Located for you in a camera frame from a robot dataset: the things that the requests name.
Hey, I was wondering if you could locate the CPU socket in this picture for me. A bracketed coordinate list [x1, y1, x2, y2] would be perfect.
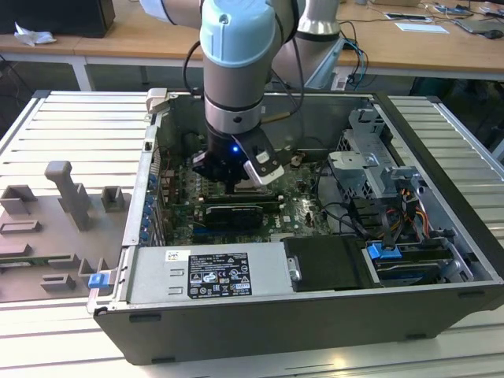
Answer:
[224, 172, 275, 198]

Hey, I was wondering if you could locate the silver metal drive cage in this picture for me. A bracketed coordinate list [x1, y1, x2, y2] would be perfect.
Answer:
[327, 106, 426, 202]

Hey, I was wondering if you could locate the silver power supply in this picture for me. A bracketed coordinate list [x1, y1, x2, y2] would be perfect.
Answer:
[126, 240, 296, 305]

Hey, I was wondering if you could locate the black box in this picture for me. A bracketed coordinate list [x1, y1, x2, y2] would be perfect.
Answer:
[0, 0, 116, 39]

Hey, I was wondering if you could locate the blue plastic clip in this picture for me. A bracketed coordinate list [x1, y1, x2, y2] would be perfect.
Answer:
[87, 272, 109, 291]

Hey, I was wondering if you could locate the black graphics card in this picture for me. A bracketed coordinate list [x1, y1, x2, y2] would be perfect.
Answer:
[203, 203, 264, 230]

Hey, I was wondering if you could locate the green motherboard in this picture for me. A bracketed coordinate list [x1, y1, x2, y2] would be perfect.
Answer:
[157, 151, 335, 245]

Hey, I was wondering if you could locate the thick black wire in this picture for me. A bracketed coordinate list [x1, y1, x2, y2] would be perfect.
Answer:
[313, 160, 373, 241]

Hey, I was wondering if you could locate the white crumpled paper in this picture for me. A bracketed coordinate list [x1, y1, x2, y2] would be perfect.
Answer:
[13, 21, 57, 47]

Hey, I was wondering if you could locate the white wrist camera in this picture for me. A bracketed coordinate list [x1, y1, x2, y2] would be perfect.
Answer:
[243, 151, 285, 186]

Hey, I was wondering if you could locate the white framed tablet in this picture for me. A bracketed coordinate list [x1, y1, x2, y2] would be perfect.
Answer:
[385, 11, 431, 21]

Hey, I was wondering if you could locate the grey laptop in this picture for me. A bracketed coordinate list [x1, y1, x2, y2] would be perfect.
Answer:
[456, 15, 504, 35]

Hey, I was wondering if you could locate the black camera bracket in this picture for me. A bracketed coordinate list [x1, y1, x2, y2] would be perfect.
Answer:
[231, 132, 279, 166]

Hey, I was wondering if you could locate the white paper sheet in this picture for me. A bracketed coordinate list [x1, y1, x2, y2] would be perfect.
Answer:
[395, 21, 450, 35]

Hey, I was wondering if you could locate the black flat disk wire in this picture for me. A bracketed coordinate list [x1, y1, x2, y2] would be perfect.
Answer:
[380, 196, 398, 253]

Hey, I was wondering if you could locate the green RAM stick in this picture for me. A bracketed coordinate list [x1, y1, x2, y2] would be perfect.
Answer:
[0, 255, 76, 267]

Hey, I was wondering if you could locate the black PC case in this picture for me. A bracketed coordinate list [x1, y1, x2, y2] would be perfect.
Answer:
[87, 88, 504, 365]

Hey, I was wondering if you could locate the blue wire bundle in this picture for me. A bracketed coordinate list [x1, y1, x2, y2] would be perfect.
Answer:
[346, 37, 371, 82]

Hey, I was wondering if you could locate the grey case latch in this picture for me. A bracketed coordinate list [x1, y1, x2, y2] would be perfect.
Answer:
[144, 87, 171, 116]

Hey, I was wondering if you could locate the black plastic connector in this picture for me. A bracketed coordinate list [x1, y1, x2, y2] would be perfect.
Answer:
[349, 198, 389, 232]

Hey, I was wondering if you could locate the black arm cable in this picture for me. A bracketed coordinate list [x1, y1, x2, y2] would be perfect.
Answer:
[275, 0, 308, 119]
[183, 39, 206, 98]

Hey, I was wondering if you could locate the blue disk carrier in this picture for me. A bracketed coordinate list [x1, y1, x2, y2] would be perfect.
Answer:
[365, 242, 446, 287]

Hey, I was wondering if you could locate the black plastic shroud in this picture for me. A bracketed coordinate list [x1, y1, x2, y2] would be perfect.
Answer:
[282, 235, 382, 293]

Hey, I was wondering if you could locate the silver disk bay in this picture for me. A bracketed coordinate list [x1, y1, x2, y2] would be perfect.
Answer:
[361, 235, 476, 291]

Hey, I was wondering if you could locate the wooden desk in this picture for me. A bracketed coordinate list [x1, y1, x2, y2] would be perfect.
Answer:
[0, 0, 504, 86]

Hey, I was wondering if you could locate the metal socket cover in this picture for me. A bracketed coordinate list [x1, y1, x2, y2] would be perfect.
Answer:
[234, 180, 273, 197]

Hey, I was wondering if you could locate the grey parts rack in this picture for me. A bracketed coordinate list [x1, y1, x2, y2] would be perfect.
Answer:
[0, 159, 134, 304]

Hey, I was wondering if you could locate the yellow red wire bundle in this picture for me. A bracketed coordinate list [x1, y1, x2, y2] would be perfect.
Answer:
[397, 187, 430, 239]

